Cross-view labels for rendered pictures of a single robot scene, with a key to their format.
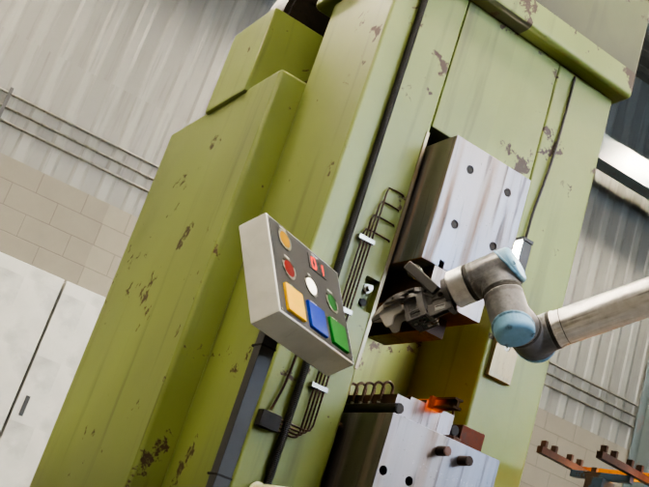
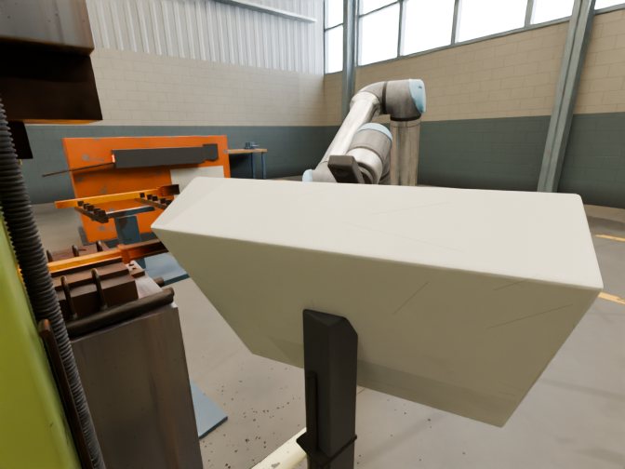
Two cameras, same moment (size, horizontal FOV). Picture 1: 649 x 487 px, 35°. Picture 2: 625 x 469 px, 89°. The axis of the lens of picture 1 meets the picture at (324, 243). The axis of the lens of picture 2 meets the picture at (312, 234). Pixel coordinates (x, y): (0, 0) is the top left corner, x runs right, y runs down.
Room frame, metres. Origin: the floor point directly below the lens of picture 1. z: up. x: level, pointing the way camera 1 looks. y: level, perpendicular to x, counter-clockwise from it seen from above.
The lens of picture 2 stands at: (2.49, 0.32, 1.24)
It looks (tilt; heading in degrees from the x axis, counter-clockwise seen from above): 17 degrees down; 256
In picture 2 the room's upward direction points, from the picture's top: 1 degrees counter-clockwise
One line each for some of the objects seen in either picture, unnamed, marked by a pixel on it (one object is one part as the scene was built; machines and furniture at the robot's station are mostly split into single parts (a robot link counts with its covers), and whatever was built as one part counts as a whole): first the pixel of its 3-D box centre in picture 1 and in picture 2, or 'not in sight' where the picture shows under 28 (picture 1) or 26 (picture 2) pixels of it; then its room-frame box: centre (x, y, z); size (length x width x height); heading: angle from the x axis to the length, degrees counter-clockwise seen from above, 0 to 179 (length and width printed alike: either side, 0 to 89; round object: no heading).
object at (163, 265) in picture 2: not in sight; (135, 271); (2.87, -0.96, 0.75); 0.40 x 0.30 x 0.02; 123
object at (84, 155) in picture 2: not in sight; (148, 185); (3.53, -4.39, 0.63); 2.10 x 1.12 x 1.25; 23
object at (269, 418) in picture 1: (268, 420); not in sight; (2.67, -0.01, 0.80); 0.06 x 0.03 x 0.04; 116
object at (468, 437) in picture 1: (458, 440); (81, 263); (2.86, -0.54, 0.95); 0.12 x 0.09 x 0.07; 26
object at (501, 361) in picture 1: (503, 354); not in sight; (2.98, -0.63, 1.27); 0.09 x 0.02 x 0.17; 116
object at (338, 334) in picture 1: (336, 335); not in sight; (2.40, -0.10, 1.01); 0.07 x 0.05 x 0.07; 141
